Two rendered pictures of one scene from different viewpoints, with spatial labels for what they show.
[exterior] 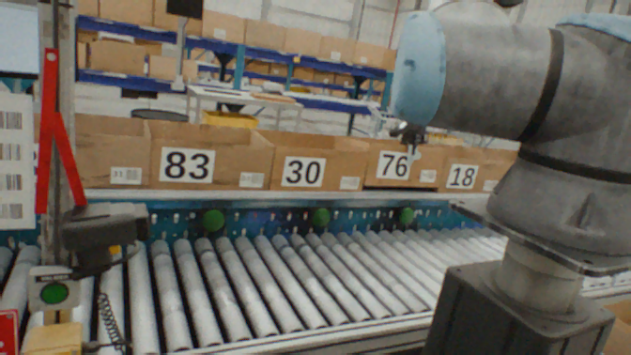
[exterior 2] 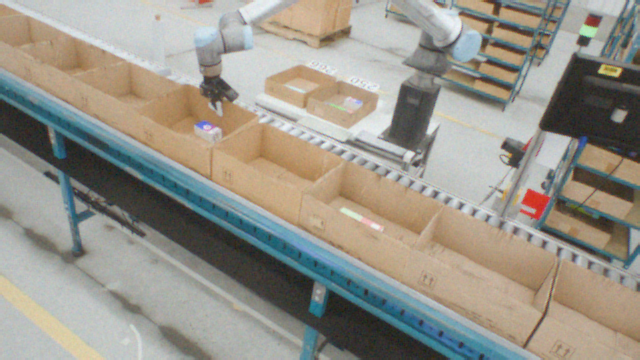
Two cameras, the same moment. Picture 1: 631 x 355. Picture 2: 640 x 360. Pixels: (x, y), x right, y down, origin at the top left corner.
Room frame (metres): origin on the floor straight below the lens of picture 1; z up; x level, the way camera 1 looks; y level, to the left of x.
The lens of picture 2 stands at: (2.28, 1.31, 1.92)
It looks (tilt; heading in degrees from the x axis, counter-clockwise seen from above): 34 degrees down; 233
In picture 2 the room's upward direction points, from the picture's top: 11 degrees clockwise
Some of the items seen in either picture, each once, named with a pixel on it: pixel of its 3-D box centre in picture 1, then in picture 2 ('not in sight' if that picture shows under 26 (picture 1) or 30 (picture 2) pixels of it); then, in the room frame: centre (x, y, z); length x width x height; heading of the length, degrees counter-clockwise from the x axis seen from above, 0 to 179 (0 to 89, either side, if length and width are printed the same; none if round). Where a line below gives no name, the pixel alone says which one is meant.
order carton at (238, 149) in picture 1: (206, 155); (370, 218); (1.39, 0.39, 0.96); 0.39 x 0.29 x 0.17; 118
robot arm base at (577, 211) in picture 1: (567, 191); (430, 54); (0.56, -0.35, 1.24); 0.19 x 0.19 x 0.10
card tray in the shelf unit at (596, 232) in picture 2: not in sight; (582, 212); (-0.17, 0.41, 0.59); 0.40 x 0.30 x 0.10; 26
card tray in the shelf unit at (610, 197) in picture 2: not in sight; (599, 183); (-0.17, 0.40, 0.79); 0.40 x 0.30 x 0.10; 29
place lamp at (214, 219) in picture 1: (213, 221); not in sight; (1.20, 0.29, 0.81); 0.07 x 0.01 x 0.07; 118
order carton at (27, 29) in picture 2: not in sight; (23, 46); (2.32, -1.35, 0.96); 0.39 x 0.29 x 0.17; 117
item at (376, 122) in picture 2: not in sight; (349, 111); (0.70, -0.74, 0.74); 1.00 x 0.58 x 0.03; 122
